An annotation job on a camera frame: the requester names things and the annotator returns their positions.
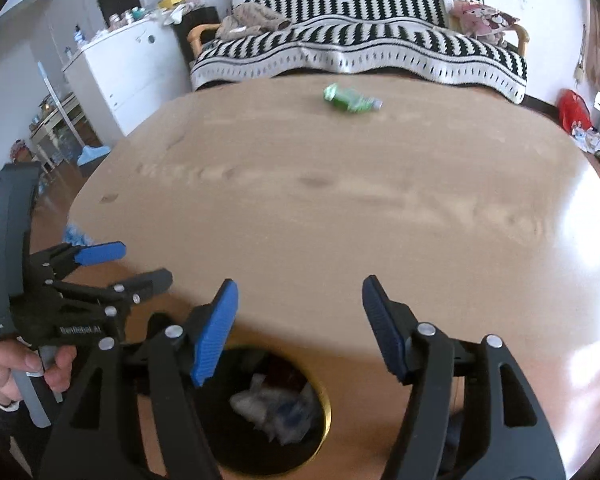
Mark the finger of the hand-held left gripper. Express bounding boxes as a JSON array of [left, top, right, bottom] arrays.
[[29, 241, 128, 281], [46, 268, 174, 321]]

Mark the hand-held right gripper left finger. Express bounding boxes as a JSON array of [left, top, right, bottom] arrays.
[[40, 279, 240, 480]]

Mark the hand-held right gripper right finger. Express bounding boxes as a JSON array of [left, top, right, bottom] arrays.
[[362, 275, 567, 480]]

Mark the black gold-rimmed waste bin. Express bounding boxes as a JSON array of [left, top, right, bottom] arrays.
[[135, 342, 332, 476]]

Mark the blue grey wrapper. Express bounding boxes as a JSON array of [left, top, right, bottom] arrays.
[[276, 394, 312, 442]]

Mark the person's left forearm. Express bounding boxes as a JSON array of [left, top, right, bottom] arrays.
[[0, 385, 37, 480]]

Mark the person's left hand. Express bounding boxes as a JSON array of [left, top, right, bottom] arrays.
[[0, 344, 78, 406]]

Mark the light blue cloth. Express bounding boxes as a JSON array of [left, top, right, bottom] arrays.
[[76, 144, 112, 166]]

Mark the white wooden rack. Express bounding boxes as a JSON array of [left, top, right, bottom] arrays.
[[29, 92, 104, 171]]

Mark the wooden table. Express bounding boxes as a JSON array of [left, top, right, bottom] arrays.
[[68, 74, 600, 480]]

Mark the white pole with blue tip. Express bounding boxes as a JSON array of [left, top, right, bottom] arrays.
[[36, 62, 87, 149]]

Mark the white cabinet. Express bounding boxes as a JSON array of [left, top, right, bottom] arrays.
[[62, 17, 191, 136]]

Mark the bright green crumpled packet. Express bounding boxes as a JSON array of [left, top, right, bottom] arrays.
[[322, 83, 384, 114]]

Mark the group of small bottles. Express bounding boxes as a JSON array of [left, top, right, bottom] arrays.
[[107, 6, 154, 29]]

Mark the black side cabinet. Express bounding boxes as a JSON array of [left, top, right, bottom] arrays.
[[172, 6, 221, 62]]

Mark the beige cloth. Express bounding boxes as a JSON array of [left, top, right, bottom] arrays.
[[215, 2, 292, 41]]

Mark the red bag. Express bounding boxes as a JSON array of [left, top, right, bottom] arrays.
[[558, 89, 594, 134]]

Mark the pink plush toy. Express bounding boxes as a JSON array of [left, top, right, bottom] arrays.
[[449, 0, 522, 49]]

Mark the wooden frame sofa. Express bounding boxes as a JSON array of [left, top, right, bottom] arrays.
[[187, 0, 531, 106]]

